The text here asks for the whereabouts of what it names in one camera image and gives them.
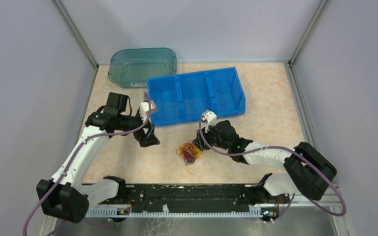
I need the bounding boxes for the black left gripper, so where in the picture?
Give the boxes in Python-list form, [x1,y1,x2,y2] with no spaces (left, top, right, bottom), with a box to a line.
[118,110,160,147]

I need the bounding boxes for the grey slotted cable duct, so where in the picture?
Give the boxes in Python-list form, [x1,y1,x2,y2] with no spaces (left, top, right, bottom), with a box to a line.
[85,206,264,218]

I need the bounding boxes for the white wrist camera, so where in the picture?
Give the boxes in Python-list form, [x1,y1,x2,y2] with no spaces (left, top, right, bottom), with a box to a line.
[201,110,217,133]
[139,101,158,121]

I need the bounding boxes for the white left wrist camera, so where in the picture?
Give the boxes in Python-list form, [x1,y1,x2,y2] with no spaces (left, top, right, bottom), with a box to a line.
[139,101,158,121]

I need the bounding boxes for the blue three-compartment plastic bin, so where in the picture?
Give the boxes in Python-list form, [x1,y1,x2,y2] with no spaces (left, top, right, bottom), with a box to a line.
[148,67,246,126]

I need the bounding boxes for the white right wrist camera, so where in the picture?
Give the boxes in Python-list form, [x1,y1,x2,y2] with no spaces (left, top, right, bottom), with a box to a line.
[201,110,217,133]

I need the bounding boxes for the colourful wire bundle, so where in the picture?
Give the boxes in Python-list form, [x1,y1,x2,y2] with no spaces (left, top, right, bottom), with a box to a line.
[176,141,203,166]

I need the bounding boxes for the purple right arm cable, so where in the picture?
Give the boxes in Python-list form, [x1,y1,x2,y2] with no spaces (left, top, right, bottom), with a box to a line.
[198,115,347,224]

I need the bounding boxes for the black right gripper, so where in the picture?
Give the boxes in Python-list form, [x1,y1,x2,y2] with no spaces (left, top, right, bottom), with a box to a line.
[192,121,230,151]

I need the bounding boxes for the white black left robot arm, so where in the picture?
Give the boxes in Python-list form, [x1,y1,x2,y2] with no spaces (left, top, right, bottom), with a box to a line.
[35,92,160,223]

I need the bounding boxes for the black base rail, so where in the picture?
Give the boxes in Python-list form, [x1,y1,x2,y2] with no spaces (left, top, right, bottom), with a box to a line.
[102,183,290,213]

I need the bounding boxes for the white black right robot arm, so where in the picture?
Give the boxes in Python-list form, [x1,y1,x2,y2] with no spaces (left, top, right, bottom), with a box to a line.
[193,120,337,203]

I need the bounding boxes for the teal transparent plastic tub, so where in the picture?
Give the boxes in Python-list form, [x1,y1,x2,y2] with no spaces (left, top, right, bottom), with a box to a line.
[108,47,177,89]

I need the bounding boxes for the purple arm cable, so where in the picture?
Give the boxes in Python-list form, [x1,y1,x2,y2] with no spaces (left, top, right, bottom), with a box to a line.
[198,115,347,224]
[23,92,153,236]

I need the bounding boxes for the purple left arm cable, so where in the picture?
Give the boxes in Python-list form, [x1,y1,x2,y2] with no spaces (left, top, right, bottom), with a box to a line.
[23,92,153,236]

